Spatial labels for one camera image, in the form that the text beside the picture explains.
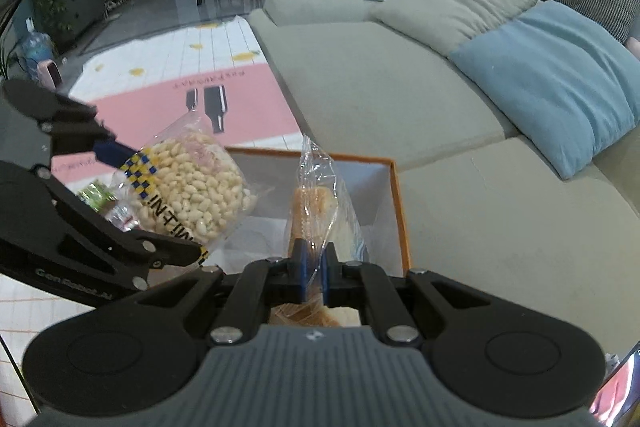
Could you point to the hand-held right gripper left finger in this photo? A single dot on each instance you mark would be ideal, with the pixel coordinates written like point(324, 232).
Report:
point(299, 274)

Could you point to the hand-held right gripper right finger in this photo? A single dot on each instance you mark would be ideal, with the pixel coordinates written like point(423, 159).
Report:
point(326, 274)

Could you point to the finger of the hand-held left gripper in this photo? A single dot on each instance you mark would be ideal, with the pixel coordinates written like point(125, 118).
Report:
point(117, 154)
point(150, 249)

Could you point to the clear bag of bread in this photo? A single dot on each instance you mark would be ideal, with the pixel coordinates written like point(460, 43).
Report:
point(312, 212)

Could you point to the clear bag of peanuts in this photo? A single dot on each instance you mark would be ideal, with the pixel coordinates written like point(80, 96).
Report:
point(192, 187)

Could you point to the orange cardboard box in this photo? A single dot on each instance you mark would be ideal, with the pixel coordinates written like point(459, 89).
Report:
point(395, 217)

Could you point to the green snack packet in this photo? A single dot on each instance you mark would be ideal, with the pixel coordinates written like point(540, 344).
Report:
point(95, 194)

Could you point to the pink white printed tablecloth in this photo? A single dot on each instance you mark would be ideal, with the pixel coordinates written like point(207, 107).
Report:
point(150, 72)

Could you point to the pink space heater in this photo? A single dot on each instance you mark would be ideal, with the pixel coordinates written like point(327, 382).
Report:
point(51, 74)

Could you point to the blue water jug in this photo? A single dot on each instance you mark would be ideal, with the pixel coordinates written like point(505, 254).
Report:
point(35, 48)

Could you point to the beige sofa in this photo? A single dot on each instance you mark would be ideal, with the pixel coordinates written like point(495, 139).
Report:
point(400, 107)

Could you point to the beige pillow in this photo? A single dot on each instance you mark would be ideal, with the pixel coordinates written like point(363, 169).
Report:
point(450, 7)

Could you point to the blue pillow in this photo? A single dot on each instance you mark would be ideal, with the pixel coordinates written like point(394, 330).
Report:
point(555, 82)

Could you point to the smartphone with lit screen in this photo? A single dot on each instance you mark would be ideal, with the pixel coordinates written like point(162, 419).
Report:
point(620, 387)

